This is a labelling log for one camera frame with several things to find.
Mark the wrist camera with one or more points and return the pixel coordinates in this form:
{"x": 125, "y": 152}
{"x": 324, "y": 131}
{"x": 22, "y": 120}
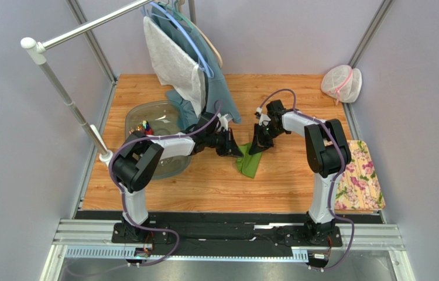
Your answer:
{"x": 264, "y": 119}
{"x": 223, "y": 122}

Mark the green paper napkin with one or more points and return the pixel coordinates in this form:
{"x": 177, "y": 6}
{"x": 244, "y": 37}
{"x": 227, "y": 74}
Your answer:
{"x": 248, "y": 164}

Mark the blue-grey hanging shirt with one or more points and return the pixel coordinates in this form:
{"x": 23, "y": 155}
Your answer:
{"x": 216, "y": 89}

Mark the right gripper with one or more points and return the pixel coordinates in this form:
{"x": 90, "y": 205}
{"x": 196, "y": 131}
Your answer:
{"x": 262, "y": 137}

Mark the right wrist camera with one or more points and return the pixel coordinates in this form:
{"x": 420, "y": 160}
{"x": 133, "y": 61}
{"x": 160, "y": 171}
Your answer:
{"x": 264, "y": 119}

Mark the white mesh laundry bag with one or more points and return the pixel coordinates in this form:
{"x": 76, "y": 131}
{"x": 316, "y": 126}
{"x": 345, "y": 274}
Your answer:
{"x": 343, "y": 83}

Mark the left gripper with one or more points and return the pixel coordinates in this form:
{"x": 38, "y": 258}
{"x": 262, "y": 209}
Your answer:
{"x": 230, "y": 148}

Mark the grey hanging towel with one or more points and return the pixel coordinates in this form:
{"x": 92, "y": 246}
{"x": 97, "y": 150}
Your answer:
{"x": 173, "y": 66}

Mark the green clothes hanger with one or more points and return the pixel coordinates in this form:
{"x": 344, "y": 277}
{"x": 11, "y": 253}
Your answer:
{"x": 175, "y": 8}

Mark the wooden clothes hanger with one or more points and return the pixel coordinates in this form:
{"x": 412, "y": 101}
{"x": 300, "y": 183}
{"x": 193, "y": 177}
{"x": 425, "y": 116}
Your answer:
{"x": 192, "y": 19}

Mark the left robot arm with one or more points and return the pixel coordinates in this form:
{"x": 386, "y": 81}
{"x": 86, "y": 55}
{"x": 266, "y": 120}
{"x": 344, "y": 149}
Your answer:
{"x": 133, "y": 165}

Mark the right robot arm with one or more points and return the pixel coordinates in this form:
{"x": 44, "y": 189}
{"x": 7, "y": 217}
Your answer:
{"x": 327, "y": 153}

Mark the metal clothes rack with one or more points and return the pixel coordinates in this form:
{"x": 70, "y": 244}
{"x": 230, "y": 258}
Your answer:
{"x": 36, "y": 50}

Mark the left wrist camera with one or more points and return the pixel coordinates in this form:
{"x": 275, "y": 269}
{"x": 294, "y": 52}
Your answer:
{"x": 223, "y": 122}

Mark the iridescent utensil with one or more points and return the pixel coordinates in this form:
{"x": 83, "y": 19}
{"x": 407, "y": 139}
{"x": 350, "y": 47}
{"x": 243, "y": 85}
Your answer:
{"x": 140, "y": 127}

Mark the floral tray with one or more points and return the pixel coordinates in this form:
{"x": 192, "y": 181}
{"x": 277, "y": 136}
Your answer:
{"x": 359, "y": 188}

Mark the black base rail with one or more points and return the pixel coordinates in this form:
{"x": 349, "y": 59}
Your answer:
{"x": 221, "y": 234}

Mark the blue clothes hanger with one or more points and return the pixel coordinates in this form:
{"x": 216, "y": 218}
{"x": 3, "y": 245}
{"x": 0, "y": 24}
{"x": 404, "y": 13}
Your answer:
{"x": 204, "y": 66}

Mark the clear plastic container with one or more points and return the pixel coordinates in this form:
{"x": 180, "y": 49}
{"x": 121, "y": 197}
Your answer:
{"x": 164, "y": 118}

